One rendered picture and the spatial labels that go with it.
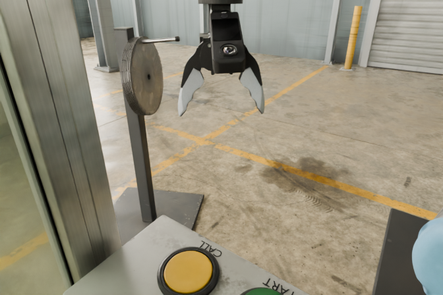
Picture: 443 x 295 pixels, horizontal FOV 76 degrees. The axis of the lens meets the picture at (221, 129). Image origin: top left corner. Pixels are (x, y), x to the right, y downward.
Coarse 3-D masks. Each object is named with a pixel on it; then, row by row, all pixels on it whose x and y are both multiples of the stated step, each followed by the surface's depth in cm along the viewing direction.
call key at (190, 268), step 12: (192, 252) 25; (168, 264) 24; (180, 264) 24; (192, 264) 24; (204, 264) 24; (168, 276) 23; (180, 276) 23; (192, 276) 23; (204, 276) 23; (180, 288) 22; (192, 288) 22
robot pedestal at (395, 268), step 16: (400, 224) 49; (416, 224) 49; (384, 240) 46; (400, 240) 46; (384, 256) 43; (400, 256) 43; (384, 272) 40; (400, 272) 40; (384, 288) 38; (400, 288) 38; (416, 288) 38
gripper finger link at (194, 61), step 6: (198, 48) 45; (192, 54) 46; (198, 54) 46; (192, 60) 46; (198, 60) 46; (186, 66) 46; (192, 66) 46; (198, 66) 46; (186, 72) 47; (186, 78) 47
